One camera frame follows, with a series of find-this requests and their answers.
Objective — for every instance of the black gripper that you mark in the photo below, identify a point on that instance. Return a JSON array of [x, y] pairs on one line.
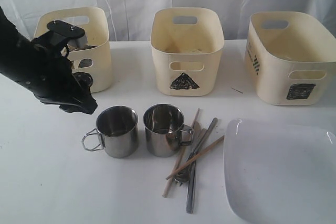
[[48, 75]]

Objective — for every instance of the steel mug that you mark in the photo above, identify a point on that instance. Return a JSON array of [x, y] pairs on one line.
[[117, 131], [165, 130]]

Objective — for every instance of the stainless steel bowl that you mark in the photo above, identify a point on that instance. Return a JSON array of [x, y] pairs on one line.
[[86, 47]]

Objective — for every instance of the wooden chopstick long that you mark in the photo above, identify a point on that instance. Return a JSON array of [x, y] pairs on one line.
[[178, 161]]

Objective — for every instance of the steel table knife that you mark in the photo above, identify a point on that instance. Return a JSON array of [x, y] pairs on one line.
[[199, 144]]

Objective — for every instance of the wooden chopstick crossing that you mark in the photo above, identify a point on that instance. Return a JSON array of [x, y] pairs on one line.
[[195, 157]]

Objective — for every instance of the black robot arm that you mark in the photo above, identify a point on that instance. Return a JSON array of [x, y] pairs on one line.
[[13, 45]]

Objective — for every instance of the cream bin with circle mark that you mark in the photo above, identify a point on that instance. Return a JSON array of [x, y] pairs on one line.
[[95, 61]]

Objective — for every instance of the cream bin with triangle mark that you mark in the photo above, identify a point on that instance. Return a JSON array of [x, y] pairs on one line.
[[187, 44]]

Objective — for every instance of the white square plate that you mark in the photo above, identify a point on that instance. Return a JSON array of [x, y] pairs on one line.
[[277, 173]]

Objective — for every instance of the cream bin with square mark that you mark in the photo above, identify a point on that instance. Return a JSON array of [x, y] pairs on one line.
[[290, 57]]

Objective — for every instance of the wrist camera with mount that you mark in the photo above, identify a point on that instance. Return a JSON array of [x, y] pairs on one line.
[[60, 34]]

